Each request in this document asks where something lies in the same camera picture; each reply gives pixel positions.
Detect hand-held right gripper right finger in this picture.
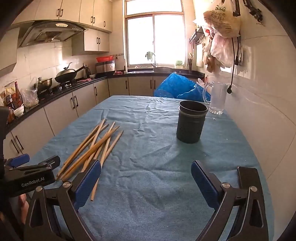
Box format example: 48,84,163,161
191,160,270,241

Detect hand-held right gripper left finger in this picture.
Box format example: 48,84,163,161
23,159,102,241

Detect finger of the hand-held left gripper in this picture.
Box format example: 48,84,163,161
23,156,61,173
5,153,30,168

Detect pile of bamboo chopsticks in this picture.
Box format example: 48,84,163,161
56,119,124,202

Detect dark perforated utensil holder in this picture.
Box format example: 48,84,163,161
176,100,208,143

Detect person's left hand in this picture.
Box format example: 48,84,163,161
18,194,30,224

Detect white bowl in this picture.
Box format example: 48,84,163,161
13,105,25,117

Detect cream base cabinets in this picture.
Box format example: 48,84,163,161
0,76,171,163

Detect blue tablecloth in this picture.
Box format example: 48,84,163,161
23,95,275,241

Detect clear plastic bag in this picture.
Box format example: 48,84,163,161
21,77,40,108

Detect dark sauce bottle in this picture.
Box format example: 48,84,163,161
14,82,23,108

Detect gas stove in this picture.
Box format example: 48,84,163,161
37,81,78,95

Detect steel cooking pot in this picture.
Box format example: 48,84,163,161
37,77,53,92

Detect black wok with lid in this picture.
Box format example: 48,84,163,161
55,62,86,83

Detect clear glass mug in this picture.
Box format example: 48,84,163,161
203,81,228,115

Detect black kitchen countertop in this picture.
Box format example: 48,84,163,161
7,70,205,130

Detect blue plastic bag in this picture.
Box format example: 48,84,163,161
154,72,211,102

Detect silver countertop appliance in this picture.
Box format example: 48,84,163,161
95,61,115,74

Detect glass range hood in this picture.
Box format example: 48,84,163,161
18,20,89,48

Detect white cutting board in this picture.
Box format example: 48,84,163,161
196,44,204,67

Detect hanging pink plastic bags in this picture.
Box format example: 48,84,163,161
202,34,234,72

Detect kitchen window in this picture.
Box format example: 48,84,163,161
124,0,187,67

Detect printed beige plastic bag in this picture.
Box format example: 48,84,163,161
203,0,241,37

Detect black power cable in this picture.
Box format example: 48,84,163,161
227,37,241,94

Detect metal wall rack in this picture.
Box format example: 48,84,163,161
190,27,206,43

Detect cream wall cabinets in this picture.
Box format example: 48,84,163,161
9,0,114,56

